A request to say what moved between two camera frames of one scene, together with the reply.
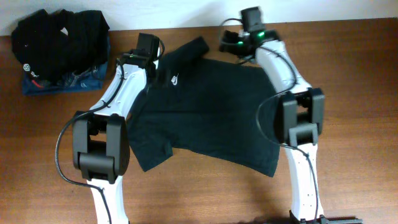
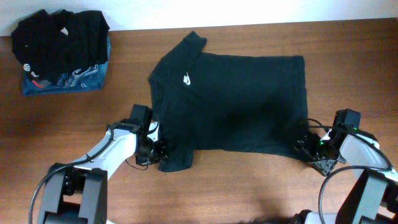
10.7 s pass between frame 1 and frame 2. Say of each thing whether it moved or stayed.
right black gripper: moved
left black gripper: moved
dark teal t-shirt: moved
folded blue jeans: stayed
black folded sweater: stayed
